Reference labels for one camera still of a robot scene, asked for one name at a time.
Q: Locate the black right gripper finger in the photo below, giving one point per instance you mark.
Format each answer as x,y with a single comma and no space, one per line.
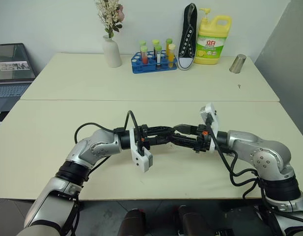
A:
186,141
184,129

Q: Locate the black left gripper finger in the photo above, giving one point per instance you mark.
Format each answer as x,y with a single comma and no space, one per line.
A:
159,129
161,140

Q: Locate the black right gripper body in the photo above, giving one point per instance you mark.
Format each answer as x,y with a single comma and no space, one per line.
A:
202,142

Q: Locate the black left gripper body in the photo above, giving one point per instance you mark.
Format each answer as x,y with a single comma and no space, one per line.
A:
144,134

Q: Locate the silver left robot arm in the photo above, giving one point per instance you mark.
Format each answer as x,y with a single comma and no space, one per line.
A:
67,157

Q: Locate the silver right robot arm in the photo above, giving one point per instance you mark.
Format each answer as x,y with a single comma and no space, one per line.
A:
264,157

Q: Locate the blue test tube rack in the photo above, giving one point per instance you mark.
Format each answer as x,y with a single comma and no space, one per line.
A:
141,68

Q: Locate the green-capped tube white label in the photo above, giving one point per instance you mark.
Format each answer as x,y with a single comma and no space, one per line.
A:
158,56

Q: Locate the yellow-capped tube yellow liquid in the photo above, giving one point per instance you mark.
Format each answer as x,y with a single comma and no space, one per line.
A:
171,56

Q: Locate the green-capped tube orange liquid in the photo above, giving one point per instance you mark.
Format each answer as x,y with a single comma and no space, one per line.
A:
144,55

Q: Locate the dark rounded shape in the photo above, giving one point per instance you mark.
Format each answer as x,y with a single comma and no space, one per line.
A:
190,221
132,222

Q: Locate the green-capped tube yellow liquid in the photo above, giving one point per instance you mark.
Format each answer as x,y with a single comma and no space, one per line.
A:
168,46

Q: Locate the steel cup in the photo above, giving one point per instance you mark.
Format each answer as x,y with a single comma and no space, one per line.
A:
238,64

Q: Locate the white ceramic vase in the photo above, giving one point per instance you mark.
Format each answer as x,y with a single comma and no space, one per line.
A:
112,54

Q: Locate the green-capped test tube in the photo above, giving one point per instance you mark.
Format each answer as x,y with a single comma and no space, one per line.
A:
142,43
155,43

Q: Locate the black canvas sneaker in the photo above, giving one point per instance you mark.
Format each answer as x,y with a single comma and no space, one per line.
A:
188,41

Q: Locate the yellow dish soap bottle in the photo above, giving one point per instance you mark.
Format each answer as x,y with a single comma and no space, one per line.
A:
210,44

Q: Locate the dried flower bouquet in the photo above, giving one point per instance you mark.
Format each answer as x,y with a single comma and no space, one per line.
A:
109,14

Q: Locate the grey laptop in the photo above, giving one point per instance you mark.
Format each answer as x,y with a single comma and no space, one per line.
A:
11,73

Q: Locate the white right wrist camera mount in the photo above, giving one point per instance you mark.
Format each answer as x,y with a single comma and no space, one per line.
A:
213,118

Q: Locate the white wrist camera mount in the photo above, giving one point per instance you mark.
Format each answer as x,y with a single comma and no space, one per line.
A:
141,161
213,118

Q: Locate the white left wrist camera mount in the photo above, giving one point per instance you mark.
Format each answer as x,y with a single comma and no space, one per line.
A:
141,161

